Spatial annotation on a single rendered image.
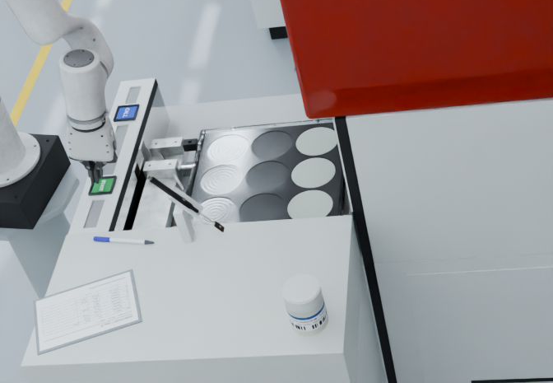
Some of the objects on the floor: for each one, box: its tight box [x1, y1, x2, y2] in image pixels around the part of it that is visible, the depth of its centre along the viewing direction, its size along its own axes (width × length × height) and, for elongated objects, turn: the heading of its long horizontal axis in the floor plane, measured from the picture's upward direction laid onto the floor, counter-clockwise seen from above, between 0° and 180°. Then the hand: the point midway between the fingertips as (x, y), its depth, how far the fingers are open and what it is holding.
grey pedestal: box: [0, 166, 80, 383], centre depth 288 cm, size 51×44×82 cm
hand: (95, 172), depth 227 cm, fingers closed
